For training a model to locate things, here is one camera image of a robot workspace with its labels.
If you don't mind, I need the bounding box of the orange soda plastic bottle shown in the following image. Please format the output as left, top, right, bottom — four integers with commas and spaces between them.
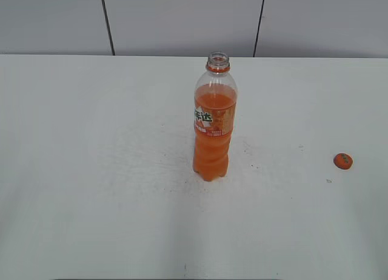
193, 52, 238, 181

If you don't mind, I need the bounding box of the orange bottle cap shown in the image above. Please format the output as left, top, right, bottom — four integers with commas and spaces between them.
333, 153, 353, 170

